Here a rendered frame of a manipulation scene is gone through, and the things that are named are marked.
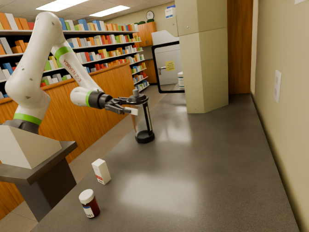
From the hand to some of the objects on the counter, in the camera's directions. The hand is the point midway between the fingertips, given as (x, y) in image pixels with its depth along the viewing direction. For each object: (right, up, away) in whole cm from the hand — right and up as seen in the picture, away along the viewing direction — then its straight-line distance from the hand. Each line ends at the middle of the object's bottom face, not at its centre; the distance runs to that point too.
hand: (138, 107), depth 86 cm
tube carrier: (+3, -15, +6) cm, 17 cm away
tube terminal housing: (+47, +4, +37) cm, 60 cm away
